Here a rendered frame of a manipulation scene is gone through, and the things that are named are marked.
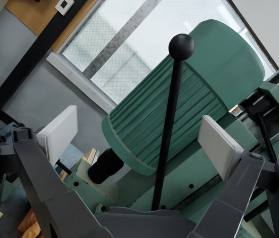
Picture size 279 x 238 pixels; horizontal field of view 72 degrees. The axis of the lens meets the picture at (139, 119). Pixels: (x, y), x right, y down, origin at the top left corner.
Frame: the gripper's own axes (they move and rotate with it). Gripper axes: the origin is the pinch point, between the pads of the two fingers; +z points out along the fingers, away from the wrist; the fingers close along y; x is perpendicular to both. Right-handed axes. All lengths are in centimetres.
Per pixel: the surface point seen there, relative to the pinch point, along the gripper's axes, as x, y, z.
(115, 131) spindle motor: -9.0, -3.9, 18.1
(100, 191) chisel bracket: -26.9, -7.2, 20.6
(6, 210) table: -31.0, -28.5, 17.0
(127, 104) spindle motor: -4.0, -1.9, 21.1
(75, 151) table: -36, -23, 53
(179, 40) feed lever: 8.6, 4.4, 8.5
